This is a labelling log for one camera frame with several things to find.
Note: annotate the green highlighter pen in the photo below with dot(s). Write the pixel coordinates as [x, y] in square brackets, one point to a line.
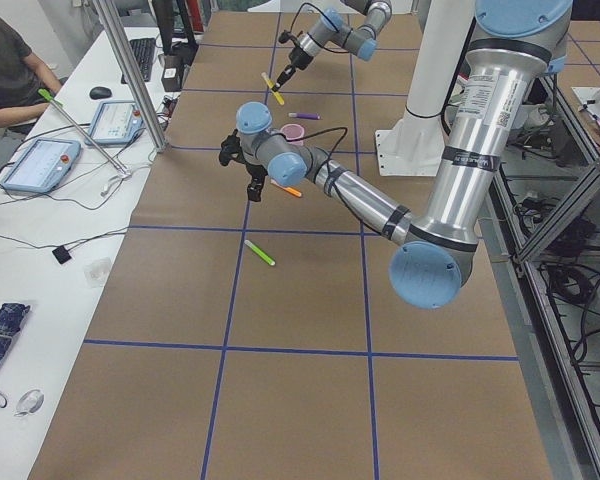
[259, 252]

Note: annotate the diagonal metal rod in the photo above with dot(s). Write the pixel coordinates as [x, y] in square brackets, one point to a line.
[122, 170]

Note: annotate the orange highlighter pen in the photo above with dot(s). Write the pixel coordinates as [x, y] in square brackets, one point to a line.
[290, 190]

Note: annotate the person in dark shirt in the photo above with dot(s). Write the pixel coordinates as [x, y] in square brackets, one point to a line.
[22, 75]

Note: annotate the aluminium frame post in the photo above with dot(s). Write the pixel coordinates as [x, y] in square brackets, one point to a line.
[120, 45]

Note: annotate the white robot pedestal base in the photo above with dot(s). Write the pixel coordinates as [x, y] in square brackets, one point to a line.
[413, 147]

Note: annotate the clear oval tape dispenser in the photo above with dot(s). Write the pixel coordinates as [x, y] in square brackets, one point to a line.
[29, 403]

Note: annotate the black computer mouse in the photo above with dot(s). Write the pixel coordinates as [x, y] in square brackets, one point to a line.
[100, 92]

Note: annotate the black keyboard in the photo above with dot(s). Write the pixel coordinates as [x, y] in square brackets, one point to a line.
[144, 54]

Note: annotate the far blue teach pendant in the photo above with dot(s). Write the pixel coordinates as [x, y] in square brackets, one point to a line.
[115, 123]

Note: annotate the clear plastic bag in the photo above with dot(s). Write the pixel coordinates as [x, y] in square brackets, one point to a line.
[97, 272]

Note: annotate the small black square device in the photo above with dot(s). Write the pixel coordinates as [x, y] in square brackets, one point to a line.
[61, 254]

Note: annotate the pink mesh pen holder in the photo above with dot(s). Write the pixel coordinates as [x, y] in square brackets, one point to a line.
[294, 133]

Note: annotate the folded blue umbrella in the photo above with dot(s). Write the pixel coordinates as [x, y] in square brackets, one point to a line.
[12, 316]

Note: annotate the near blue teach pendant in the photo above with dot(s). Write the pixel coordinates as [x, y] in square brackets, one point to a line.
[42, 165]

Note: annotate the blue teach pendant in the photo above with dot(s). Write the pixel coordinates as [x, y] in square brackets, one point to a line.
[42, 165]
[115, 123]

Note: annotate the yellow highlighter pen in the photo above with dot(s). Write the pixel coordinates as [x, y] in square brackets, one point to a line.
[272, 88]

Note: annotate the purple highlighter pen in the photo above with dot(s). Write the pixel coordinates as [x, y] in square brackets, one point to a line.
[304, 115]

